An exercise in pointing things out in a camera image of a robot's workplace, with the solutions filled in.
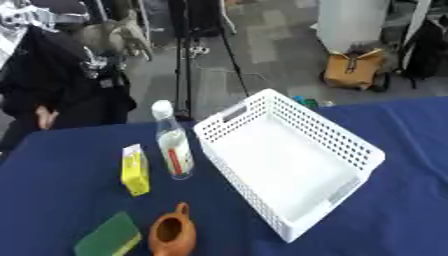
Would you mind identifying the yellow carton box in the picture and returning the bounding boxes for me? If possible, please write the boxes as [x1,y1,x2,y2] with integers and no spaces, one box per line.
[119,143,153,197]

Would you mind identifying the clear plastic bottle white cap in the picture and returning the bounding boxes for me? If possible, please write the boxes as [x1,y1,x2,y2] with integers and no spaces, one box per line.
[150,99,196,181]

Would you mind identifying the brown clay teapot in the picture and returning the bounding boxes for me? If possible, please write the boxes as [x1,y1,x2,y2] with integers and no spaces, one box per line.
[147,201,198,256]

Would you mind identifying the green and yellow sponge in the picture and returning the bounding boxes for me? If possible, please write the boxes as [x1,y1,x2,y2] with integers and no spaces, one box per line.
[71,211,144,256]

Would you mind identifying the white perforated plastic basket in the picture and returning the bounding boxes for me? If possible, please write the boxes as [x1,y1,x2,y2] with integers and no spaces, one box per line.
[192,88,387,244]

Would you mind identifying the small green and blue object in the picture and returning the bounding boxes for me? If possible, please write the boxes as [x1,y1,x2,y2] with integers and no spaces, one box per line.
[290,95,321,110]

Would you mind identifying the black backpack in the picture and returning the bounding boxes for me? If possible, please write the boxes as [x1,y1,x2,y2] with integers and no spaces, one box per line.
[397,18,448,90]

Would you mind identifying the person's hand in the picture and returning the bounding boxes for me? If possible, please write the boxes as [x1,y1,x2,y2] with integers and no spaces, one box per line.
[33,105,62,131]

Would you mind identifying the white cabinet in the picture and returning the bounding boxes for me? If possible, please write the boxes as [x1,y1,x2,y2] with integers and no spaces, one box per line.
[315,0,392,54]

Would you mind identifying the black tripod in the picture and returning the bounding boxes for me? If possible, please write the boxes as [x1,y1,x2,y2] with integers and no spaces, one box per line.
[166,0,252,122]

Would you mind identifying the person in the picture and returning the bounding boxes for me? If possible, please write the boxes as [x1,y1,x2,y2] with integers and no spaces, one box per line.
[0,0,139,154]

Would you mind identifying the grey jacket on chair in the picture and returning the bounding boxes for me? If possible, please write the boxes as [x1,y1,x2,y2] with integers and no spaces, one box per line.
[73,9,156,62]

